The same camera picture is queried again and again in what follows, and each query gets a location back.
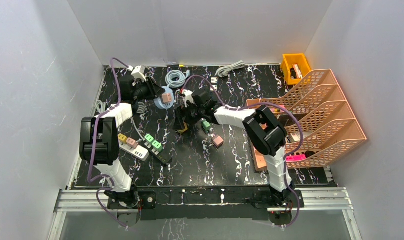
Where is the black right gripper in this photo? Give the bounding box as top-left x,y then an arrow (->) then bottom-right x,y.
173,100 -> 205,131

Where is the salmon pink usb plug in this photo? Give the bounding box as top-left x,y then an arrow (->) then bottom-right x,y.
161,93 -> 173,105

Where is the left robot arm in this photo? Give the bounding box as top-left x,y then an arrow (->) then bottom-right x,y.
79,75 -> 165,208

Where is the peach compartment tray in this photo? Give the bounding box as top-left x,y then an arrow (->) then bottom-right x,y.
250,143 -> 267,172

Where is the black short power strip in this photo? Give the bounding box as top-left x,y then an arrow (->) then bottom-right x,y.
210,77 -> 218,92

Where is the aluminium frame rail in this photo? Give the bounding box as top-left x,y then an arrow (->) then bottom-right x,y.
48,186 -> 361,240

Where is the round light blue socket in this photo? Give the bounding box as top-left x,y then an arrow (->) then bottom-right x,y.
153,86 -> 174,110

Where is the light blue coiled cable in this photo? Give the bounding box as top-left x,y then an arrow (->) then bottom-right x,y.
164,69 -> 191,89

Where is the white coiled cable left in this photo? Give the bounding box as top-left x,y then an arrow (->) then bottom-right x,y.
95,99 -> 112,116

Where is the white power strip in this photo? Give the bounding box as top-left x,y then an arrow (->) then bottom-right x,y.
118,141 -> 149,161

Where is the mauve pink usb plug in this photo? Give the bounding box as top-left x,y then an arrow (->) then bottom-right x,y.
212,135 -> 224,148

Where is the orange plastic bin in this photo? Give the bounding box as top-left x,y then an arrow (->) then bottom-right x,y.
280,53 -> 311,86

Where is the yellow usb plug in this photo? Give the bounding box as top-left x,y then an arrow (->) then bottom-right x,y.
177,123 -> 188,134

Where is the grey coiled power cable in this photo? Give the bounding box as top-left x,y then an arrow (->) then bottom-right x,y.
215,60 -> 246,78

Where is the peach mesh file organizer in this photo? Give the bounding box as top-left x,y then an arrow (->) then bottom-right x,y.
246,69 -> 367,169

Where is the green usb plug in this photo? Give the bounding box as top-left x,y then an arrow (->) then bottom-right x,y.
201,119 -> 211,134

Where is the magenta item in tray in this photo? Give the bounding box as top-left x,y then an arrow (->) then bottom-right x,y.
286,153 -> 306,163

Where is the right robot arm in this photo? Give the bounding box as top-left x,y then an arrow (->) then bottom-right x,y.
173,89 -> 291,207

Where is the black long power strip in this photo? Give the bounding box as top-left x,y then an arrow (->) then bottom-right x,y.
144,134 -> 172,166

